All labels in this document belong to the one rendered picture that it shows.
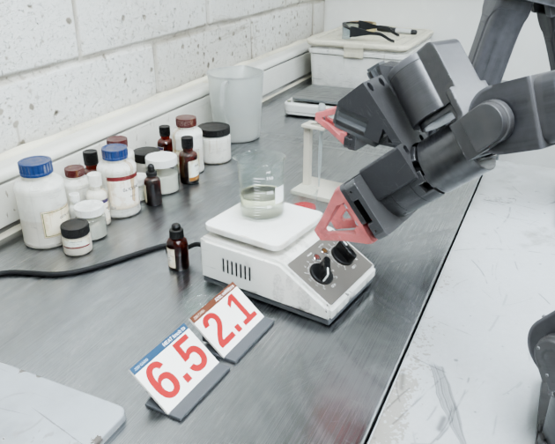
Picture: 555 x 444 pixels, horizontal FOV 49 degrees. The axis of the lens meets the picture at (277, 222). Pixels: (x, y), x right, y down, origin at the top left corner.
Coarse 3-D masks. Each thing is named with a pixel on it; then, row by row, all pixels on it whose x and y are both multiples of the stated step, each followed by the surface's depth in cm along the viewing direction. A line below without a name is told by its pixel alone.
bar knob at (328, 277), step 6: (324, 258) 75; (312, 264) 76; (318, 264) 76; (324, 264) 74; (312, 270) 75; (318, 270) 75; (324, 270) 73; (330, 270) 76; (312, 276) 74; (318, 276) 74; (324, 276) 73; (330, 276) 75; (318, 282) 74; (324, 282) 74; (330, 282) 75
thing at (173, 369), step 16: (192, 336) 67; (160, 352) 63; (176, 352) 64; (192, 352) 66; (208, 352) 67; (144, 368) 61; (160, 368) 62; (176, 368) 63; (192, 368) 64; (160, 384) 61; (176, 384) 62; (160, 400) 60
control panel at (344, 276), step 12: (324, 240) 80; (336, 240) 81; (312, 252) 78; (288, 264) 74; (300, 264) 75; (336, 264) 78; (360, 264) 80; (372, 264) 81; (300, 276) 74; (336, 276) 76; (348, 276) 77; (360, 276) 78; (312, 288) 73; (324, 288) 74; (336, 288) 75; (348, 288) 76; (336, 300) 73
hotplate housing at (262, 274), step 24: (216, 240) 79; (312, 240) 79; (216, 264) 80; (240, 264) 77; (264, 264) 75; (240, 288) 79; (264, 288) 76; (288, 288) 74; (360, 288) 79; (312, 312) 74; (336, 312) 73
